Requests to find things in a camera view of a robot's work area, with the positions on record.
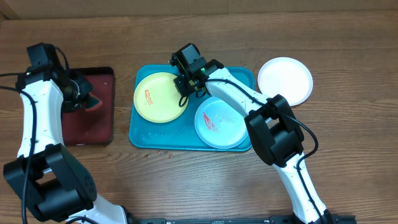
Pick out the red and green sponge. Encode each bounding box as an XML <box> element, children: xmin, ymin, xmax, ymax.
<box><xmin>84</xmin><ymin>93</ymin><xmax>103</xmax><ymax>112</ymax></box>

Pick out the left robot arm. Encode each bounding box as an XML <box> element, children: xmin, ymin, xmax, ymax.
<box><xmin>3</xmin><ymin>43</ymin><xmax>136</xmax><ymax>223</ymax></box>

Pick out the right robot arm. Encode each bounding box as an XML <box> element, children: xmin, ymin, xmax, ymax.
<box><xmin>169</xmin><ymin>43</ymin><xmax>333</xmax><ymax>223</ymax></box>

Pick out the yellow-green plate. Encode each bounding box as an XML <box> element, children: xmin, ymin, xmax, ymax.
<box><xmin>133</xmin><ymin>72</ymin><xmax>188</xmax><ymax>123</ymax></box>

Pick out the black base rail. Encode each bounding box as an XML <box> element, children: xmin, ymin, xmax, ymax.
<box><xmin>135</xmin><ymin>215</ymin><xmax>358</xmax><ymax>224</ymax></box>

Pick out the teal plastic tray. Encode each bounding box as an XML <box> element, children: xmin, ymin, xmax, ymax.
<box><xmin>129</xmin><ymin>64</ymin><xmax>255</xmax><ymax>152</ymax></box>

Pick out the dark red black-rimmed tray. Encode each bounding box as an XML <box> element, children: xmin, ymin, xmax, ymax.
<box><xmin>62</xmin><ymin>67</ymin><xmax>115</xmax><ymax>146</ymax></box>

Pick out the white plate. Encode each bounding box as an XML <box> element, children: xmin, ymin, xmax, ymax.
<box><xmin>257</xmin><ymin>57</ymin><xmax>313</xmax><ymax>106</ymax></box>

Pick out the light blue plate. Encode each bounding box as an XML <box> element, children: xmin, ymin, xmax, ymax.
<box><xmin>194</xmin><ymin>96</ymin><xmax>248</xmax><ymax>149</ymax></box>

